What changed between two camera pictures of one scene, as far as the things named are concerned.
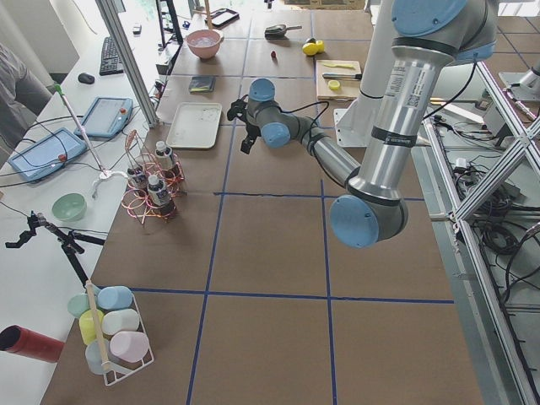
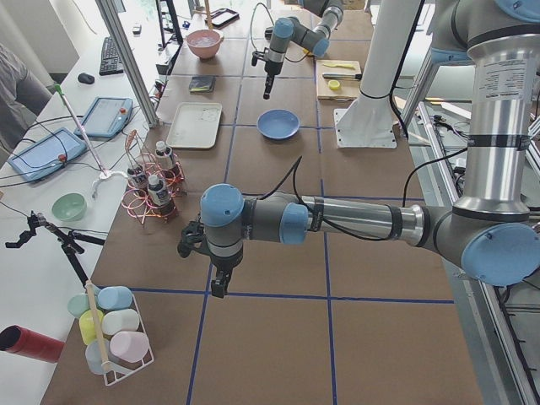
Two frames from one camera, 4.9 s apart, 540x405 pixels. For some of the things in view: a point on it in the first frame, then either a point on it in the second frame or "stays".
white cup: [115, 321] stays
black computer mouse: [86, 78] stays
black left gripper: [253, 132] -> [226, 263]
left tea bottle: [161, 197] stays
